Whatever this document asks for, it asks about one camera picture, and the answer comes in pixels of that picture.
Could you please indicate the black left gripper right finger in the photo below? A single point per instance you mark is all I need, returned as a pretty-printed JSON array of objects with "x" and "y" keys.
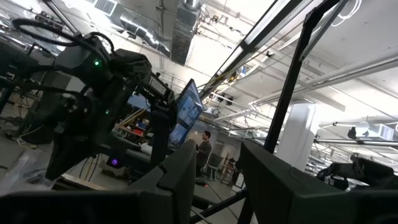
[{"x": 280, "y": 196}]

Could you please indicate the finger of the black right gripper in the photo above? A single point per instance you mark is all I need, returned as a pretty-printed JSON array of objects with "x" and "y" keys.
[
  {"x": 84, "y": 148},
  {"x": 62, "y": 158}
]

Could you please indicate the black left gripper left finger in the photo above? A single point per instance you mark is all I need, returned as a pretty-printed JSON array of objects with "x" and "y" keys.
[{"x": 168, "y": 199}]

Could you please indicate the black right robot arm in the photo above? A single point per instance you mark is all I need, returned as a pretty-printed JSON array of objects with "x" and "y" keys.
[{"x": 158, "y": 85}]

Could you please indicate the background shelf with boxes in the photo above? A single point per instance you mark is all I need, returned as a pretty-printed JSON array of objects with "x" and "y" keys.
[{"x": 136, "y": 127}]

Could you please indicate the person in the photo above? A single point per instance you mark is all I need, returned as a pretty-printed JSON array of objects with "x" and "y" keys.
[{"x": 203, "y": 149}]

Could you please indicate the white pillar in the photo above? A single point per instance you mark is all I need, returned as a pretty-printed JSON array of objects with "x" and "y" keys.
[{"x": 298, "y": 133}]

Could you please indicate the computer monitor with blue screen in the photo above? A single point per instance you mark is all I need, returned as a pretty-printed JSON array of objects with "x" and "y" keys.
[{"x": 188, "y": 109}]

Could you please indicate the white ceiling vent grille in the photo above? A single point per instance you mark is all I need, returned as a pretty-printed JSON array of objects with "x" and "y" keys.
[{"x": 105, "y": 6}]

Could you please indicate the white ceiling pipe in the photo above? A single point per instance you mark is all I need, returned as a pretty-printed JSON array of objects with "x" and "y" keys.
[{"x": 342, "y": 73}]

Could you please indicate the long overhead light bar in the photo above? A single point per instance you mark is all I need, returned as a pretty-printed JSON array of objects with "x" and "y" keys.
[{"x": 248, "y": 40}]

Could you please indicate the black camera with purple light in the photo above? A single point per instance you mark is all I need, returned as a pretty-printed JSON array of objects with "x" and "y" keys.
[{"x": 114, "y": 162}]

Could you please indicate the round silver ceiling duct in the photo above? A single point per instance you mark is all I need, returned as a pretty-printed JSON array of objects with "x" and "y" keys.
[{"x": 140, "y": 31}]

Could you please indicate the rectangular metal ceiling duct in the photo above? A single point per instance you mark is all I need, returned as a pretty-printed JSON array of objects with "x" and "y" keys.
[{"x": 183, "y": 34}]

